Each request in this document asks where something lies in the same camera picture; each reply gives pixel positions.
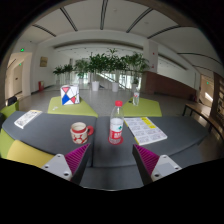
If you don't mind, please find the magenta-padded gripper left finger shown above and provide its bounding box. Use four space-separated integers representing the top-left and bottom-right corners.
41 143 93 186

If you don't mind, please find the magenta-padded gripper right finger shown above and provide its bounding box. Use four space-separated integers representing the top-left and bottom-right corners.
131 143 183 186

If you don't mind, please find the clear red-capped water bottle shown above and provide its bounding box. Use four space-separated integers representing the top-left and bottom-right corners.
108 100 125 144

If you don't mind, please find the small clear water bottle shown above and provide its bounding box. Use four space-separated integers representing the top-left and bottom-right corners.
132 91 141 107

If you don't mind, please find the red white floral mug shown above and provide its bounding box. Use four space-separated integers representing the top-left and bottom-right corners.
69 121 95 145

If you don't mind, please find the yellow and white booklet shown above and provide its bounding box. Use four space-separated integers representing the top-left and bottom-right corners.
123 116 168 146

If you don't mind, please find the flat round red coaster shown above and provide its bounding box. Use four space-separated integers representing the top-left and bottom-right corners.
107 134 124 146

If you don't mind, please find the white open book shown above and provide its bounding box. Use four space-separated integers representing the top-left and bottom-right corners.
13 109 43 130

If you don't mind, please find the wooden bench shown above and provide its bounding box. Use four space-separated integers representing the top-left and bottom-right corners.
182 101 224 134

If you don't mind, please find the white cube with coloured triangles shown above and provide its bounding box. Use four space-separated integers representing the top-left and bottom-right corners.
59 84 81 106

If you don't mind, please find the black bag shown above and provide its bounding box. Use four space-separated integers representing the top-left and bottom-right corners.
7 95 18 107

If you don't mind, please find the group of potted green plants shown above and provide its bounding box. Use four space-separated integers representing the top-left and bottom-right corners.
52 48 150 93

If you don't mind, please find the tan wall plaque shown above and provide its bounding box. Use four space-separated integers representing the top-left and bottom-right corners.
39 56 49 68

